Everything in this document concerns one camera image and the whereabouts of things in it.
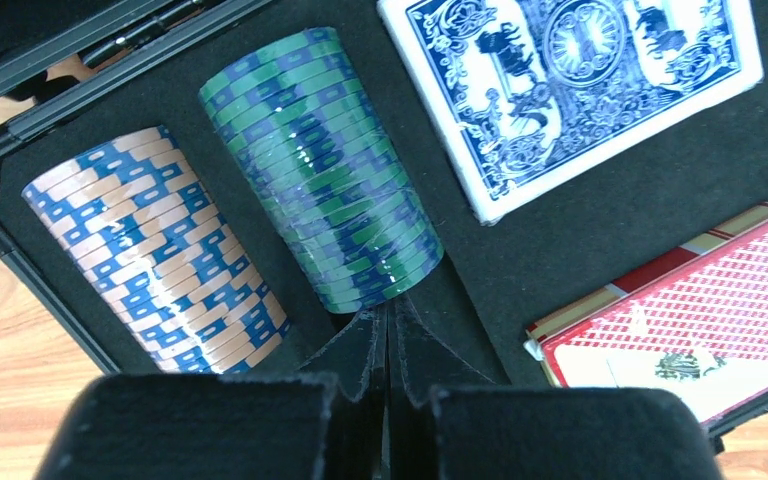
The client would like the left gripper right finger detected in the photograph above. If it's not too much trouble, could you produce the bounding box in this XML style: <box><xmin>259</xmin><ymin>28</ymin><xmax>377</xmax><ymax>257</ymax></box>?
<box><xmin>387</xmin><ymin>297</ymin><xmax>721</xmax><ymax>479</ymax></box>

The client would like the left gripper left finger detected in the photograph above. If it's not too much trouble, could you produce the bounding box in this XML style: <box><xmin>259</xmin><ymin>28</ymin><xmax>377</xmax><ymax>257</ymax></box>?
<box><xmin>36</xmin><ymin>306</ymin><xmax>387</xmax><ymax>479</ymax></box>

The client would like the green blue chip stack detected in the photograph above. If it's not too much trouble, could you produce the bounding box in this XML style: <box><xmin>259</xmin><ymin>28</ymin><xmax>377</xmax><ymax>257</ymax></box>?
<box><xmin>198</xmin><ymin>27</ymin><xmax>444</xmax><ymax>313</ymax></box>

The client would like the black poker case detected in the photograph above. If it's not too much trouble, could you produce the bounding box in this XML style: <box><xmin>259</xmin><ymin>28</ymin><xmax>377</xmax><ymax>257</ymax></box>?
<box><xmin>0</xmin><ymin>0</ymin><xmax>768</xmax><ymax>455</ymax></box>

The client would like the blue card deck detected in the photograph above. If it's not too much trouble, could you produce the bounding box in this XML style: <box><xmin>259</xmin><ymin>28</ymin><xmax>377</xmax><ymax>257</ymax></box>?
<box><xmin>377</xmin><ymin>0</ymin><xmax>763</xmax><ymax>225</ymax></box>

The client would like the tan blue chip stack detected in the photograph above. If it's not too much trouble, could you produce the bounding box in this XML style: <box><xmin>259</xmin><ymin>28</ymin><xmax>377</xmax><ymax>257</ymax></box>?
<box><xmin>22</xmin><ymin>126</ymin><xmax>291</xmax><ymax>374</ymax></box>

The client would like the red card deck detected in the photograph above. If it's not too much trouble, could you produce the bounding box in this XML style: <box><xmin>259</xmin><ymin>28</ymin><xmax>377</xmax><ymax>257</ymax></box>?
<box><xmin>523</xmin><ymin>202</ymin><xmax>768</xmax><ymax>424</ymax></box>

